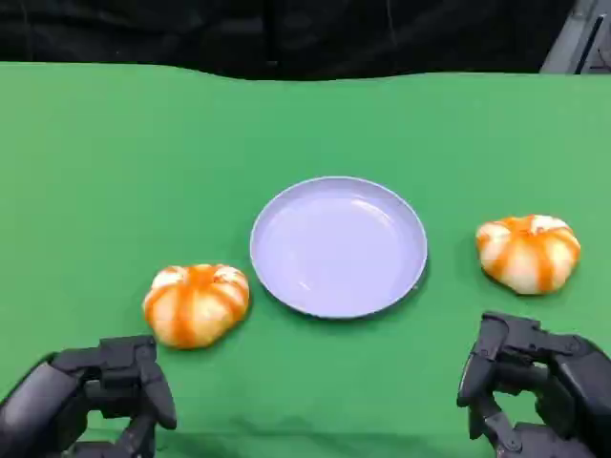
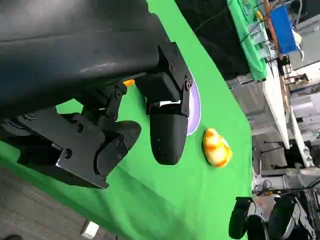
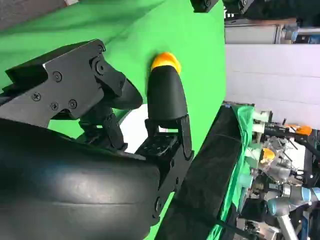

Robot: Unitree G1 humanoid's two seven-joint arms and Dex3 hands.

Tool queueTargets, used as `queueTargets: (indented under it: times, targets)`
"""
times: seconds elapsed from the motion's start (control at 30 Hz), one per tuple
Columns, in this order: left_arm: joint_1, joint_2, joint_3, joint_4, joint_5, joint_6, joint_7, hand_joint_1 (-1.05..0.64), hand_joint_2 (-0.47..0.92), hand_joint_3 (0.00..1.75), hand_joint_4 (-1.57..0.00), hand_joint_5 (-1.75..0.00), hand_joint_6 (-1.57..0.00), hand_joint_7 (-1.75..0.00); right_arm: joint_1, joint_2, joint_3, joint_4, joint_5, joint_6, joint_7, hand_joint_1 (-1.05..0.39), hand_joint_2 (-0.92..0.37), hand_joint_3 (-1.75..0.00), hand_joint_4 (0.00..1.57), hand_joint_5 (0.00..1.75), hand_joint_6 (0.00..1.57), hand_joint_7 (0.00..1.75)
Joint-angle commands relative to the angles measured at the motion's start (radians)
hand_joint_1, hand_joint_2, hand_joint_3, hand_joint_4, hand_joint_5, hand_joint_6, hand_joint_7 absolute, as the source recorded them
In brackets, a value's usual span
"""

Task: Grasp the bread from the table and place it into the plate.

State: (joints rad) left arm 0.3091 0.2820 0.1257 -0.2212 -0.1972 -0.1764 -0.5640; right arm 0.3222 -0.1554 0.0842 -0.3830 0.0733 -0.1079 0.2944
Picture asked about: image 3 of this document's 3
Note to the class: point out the grey cabinet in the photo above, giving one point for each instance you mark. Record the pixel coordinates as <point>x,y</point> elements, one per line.
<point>252,32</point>

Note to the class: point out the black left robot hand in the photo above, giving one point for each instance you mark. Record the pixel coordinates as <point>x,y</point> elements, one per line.
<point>203,5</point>

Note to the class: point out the black table skirt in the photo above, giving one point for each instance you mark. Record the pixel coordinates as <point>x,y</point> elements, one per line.
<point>207,170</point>

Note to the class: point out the green table cloth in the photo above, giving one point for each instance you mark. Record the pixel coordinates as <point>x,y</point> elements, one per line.
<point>150,27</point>

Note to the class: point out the yellow orange workshop object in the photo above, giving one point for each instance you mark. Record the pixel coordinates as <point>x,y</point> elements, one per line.
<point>267,155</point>

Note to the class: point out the lilac plate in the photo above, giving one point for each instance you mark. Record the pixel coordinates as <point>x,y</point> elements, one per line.
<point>135,125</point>

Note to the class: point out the orange toy bread roll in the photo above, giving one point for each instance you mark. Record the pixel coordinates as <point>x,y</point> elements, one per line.
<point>165,60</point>

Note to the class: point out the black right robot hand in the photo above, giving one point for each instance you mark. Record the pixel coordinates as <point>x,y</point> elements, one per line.
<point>75,180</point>

